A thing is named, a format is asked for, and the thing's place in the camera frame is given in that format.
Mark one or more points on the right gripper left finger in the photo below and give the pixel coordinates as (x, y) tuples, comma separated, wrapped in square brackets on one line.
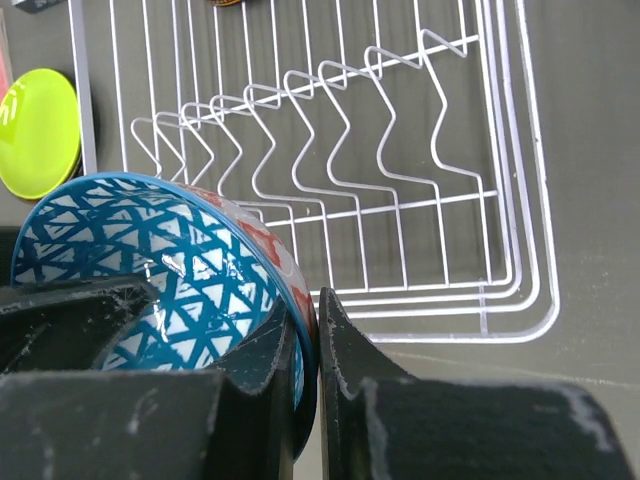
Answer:
[(63, 419)]

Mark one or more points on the red white patterned bowl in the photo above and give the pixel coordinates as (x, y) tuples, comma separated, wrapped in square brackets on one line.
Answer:
[(217, 268)]

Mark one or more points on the green plate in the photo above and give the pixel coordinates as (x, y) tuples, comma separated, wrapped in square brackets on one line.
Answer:
[(40, 133)]

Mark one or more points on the white wire dish rack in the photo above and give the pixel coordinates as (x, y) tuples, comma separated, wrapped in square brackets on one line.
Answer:
[(394, 146)]

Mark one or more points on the red cover booklet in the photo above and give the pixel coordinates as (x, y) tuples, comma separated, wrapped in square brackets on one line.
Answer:
[(6, 75)]

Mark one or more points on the black skull mug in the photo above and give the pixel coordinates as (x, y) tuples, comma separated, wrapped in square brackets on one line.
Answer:
[(225, 3)]

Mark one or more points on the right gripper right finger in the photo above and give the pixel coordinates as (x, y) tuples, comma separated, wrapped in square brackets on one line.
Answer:
[(380, 422)]

